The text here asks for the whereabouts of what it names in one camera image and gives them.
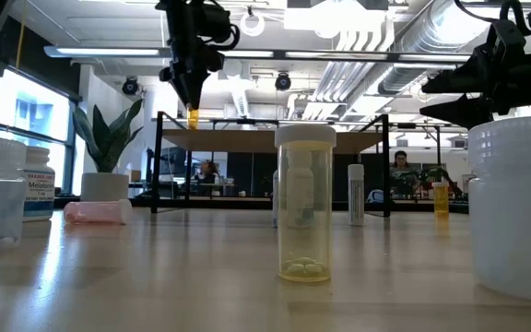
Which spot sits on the translucent white ribbed jar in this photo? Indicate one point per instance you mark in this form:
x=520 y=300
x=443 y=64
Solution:
x=519 y=207

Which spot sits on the pale pink pill bottle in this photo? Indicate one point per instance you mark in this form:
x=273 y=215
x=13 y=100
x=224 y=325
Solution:
x=95 y=212

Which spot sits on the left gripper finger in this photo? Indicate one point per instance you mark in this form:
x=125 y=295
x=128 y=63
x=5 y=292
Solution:
x=197 y=87
x=181 y=85

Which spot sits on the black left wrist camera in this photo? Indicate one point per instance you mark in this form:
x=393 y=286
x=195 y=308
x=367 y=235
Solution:
x=215 y=23

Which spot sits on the slim white tube bottle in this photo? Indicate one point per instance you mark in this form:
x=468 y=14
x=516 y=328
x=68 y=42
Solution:
x=356 y=193

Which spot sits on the white melatonin labelled bottle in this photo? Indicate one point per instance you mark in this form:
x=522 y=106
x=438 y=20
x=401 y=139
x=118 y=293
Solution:
x=39 y=184

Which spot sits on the long ceiling light bar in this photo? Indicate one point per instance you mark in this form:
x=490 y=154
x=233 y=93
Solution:
x=109 y=51

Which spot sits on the black aluminium table frame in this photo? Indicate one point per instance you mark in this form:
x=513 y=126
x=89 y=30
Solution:
x=247 y=204

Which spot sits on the seated person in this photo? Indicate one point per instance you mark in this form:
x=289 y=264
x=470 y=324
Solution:
x=208 y=175

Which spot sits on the silver ventilation duct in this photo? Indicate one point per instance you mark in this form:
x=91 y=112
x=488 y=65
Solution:
x=431 y=37

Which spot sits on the snake plant in white pot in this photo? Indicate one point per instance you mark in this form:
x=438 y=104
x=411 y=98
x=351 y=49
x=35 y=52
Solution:
x=105 y=184

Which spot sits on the large window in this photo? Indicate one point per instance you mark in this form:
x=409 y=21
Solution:
x=30 y=106

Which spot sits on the black round ceiling speaker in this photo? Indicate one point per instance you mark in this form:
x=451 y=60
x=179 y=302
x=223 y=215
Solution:
x=283 y=82
x=130 y=86

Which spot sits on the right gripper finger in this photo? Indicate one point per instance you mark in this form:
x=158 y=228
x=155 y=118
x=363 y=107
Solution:
x=468 y=80
x=470 y=110

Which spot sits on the person behind desk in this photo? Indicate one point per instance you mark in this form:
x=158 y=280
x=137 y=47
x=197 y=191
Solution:
x=401 y=163

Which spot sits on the blue and white object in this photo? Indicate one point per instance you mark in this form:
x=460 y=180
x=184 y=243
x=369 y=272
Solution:
x=376 y=197

